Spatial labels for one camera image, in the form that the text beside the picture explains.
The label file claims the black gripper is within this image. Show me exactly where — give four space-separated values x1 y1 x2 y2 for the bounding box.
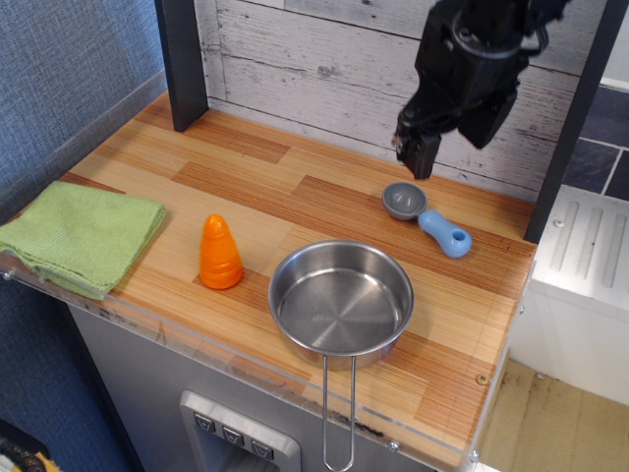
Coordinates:
393 1 528 180

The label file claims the blue spoon with grey bowl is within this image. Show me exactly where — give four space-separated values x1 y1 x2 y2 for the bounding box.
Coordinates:
381 182 473 259

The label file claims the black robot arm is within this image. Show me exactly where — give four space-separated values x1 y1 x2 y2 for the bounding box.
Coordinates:
393 0 566 180

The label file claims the white ridged sink unit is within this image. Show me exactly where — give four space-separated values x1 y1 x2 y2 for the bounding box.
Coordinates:
509 186 628 404

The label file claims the orange toy carrot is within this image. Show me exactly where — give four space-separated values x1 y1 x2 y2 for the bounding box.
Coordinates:
200 214 244 290

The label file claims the silver dispenser button panel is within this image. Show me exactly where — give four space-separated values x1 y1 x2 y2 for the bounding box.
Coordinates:
180 390 302 471

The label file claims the green folded cloth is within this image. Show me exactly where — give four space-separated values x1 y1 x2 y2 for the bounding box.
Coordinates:
1 181 165 301

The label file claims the clear acrylic edge guard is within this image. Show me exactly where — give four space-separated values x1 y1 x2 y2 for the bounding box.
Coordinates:
1 238 536 471

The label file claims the yellow object at corner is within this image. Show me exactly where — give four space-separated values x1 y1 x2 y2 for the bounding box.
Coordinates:
20 454 61 472

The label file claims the dark grey right post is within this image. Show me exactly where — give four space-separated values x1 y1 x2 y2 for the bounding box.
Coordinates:
524 0 628 244

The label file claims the dark grey post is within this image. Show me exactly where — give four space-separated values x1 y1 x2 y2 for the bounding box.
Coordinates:
524 0 628 244
154 0 208 132

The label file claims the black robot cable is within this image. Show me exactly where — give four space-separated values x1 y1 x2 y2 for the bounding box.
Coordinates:
520 19 551 58

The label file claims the steel pot with wire handle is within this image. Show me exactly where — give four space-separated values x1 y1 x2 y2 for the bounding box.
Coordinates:
267 240 415 453

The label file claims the dark grey left post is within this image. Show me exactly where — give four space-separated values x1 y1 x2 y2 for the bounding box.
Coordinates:
154 0 208 132

